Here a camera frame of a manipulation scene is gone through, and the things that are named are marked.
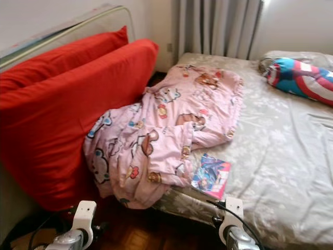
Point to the colourful cartoon book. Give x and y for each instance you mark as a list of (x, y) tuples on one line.
[(210, 177)]

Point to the grey floral pillow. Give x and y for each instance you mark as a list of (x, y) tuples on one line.
[(291, 55)]

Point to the grey curtain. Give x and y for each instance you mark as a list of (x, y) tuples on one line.
[(218, 26)]

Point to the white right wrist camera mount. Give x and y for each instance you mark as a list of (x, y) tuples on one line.
[(233, 213)]

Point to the bed with grey floral sheet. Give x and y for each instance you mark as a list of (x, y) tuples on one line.
[(286, 146)]

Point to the pink cartoon print blanket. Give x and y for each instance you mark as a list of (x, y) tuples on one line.
[(171, 120)]

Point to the grey plastic wrapped mattress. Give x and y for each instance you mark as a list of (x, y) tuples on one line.
[(78, 28)]

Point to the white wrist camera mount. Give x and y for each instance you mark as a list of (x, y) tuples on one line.
[(85, 214), (233, 213)]

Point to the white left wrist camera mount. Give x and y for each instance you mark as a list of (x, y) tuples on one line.
[(85, 214)]

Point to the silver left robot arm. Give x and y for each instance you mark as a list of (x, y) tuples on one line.
[(65, 242)]

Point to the blue red striped shield pillow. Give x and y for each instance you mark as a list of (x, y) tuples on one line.
[(299, 78)]

